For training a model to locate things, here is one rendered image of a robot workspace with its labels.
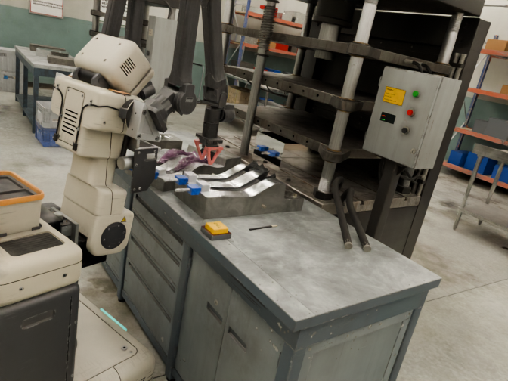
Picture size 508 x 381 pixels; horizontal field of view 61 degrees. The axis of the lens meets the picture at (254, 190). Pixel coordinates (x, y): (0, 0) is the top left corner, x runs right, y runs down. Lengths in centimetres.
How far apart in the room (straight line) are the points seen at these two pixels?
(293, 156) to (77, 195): 134
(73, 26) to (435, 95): 758
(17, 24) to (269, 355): 790
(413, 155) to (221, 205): 87
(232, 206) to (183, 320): 52
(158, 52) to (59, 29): 311
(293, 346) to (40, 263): 73
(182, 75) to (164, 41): 468
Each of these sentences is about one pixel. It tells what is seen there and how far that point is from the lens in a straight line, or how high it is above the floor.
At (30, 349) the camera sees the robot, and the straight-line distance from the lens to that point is 145.
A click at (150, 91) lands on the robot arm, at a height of 118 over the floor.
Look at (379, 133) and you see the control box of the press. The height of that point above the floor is 117.
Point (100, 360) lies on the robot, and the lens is 177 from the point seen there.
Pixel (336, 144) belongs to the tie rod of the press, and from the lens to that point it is 213.
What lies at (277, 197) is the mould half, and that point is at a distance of 181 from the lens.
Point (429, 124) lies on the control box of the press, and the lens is 200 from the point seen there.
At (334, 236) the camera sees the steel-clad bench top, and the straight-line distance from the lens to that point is 175.
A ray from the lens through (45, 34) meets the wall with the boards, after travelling 880.
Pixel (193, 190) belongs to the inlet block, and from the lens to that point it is 164.
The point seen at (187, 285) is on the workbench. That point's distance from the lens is 179.
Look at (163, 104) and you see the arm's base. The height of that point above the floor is 122.
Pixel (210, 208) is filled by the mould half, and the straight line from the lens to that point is 164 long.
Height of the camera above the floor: 145
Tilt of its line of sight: 18 degrees down
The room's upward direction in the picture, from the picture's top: 11 degrees clockwise
